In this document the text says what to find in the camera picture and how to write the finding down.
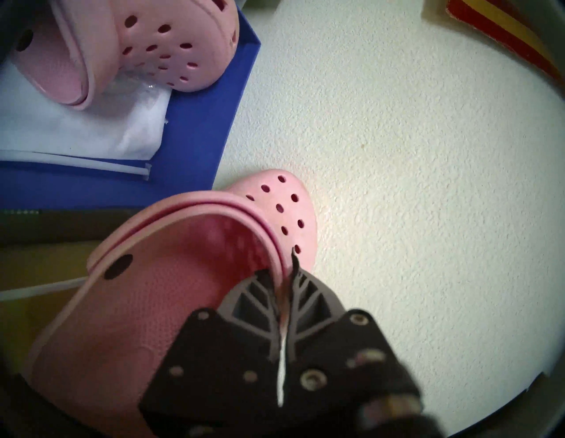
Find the pink clog shoe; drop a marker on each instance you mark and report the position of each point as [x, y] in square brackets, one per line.
[185, 26]
[132, 309]

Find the white tissue paper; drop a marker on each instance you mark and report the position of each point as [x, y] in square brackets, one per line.
[66, 128]

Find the red yellow striped flag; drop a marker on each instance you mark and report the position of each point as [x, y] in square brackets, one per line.
[507, 31]

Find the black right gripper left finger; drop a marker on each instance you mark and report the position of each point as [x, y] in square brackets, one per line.
[212, 375]

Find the blue open shoe box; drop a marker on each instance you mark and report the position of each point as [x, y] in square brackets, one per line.
[194, 145]

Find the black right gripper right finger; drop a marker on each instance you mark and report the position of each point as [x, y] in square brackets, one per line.
[335, 353]

